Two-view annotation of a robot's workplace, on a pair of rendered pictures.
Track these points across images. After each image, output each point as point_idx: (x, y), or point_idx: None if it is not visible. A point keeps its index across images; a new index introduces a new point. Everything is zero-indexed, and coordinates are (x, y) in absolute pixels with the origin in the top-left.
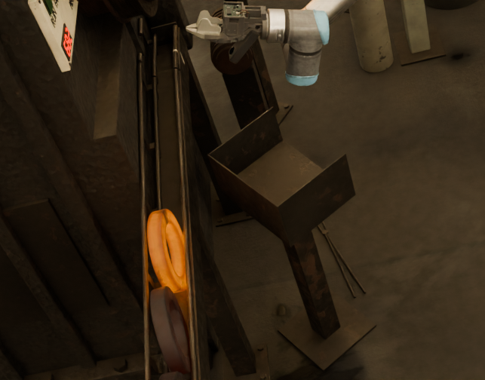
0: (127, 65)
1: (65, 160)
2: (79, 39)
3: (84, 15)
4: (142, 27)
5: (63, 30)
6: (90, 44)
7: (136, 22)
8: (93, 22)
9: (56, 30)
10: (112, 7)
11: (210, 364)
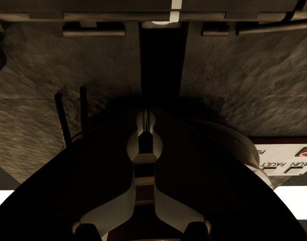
0: (275, 71)
1: None
2: (270, 120)
3: (222, 117)
4: (100, 35)
5: (304, 156)
6: (255, 102)
7: (92, 39)
8: (206, 99)
9: None
10: (257, 160)
11: None
